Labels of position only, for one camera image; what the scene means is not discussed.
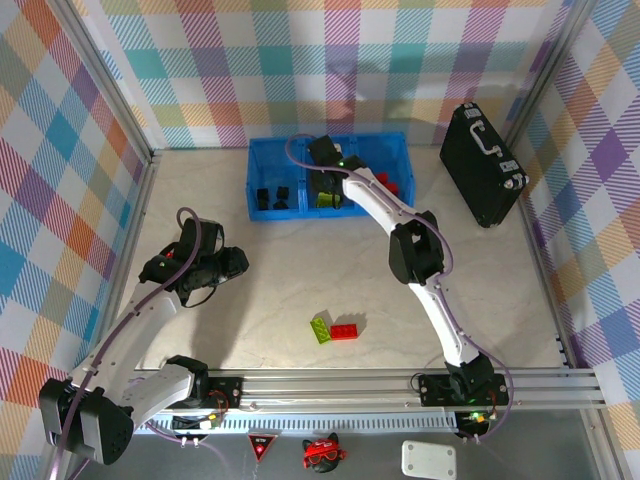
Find blue three-compartment plastic bin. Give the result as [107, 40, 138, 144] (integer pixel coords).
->
[247, 131, 418, 222]

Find red triangular button sign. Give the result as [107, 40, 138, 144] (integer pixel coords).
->
[247, 433, 279, 464]

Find black cat figure red sunglasses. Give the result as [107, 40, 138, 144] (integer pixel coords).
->
[301, 432, 349, 474]

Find white rectangular plate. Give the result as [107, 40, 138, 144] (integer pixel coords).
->
[400, 439, 458, 480]

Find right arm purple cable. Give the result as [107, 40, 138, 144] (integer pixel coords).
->
[285, 133, 515, 444]

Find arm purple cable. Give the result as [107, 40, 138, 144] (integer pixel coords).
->
[47, 207, 231, 480]
[285, 133, 515, 444]

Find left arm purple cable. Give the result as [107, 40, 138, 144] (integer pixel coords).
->
[47, 207, 231, 480]

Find aluminium side rail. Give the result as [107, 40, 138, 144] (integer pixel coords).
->
[64, 148, 164, 374]
[514, 197, 576, 370]

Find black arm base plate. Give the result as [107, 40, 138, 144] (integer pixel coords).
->
[417, 373, 511, 407]
[189, 377, 245, 410]

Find black briefcase with metal handle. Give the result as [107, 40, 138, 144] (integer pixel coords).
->
[438, 102, 530, 230]

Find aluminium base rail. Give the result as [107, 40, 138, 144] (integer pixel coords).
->
[53, 368, 607, 415]

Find white slotted cable duct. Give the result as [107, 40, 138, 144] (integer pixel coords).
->
[134, 417, 460, 435]

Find aluminium frame post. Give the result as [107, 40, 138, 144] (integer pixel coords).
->
[49, 0, 156, 166]
[499, 0, 600, 146]

